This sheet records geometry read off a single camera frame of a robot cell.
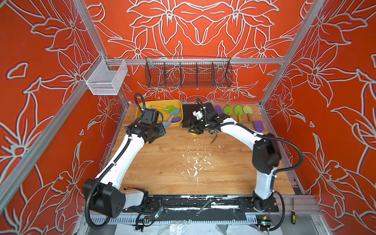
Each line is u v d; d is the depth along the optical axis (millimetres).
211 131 998
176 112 1139
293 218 686
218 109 1132
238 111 1139
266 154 488
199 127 765
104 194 383
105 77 938
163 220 697
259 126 1042
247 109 1142
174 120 1087
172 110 1139
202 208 724
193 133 810
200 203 743
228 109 1144
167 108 1149
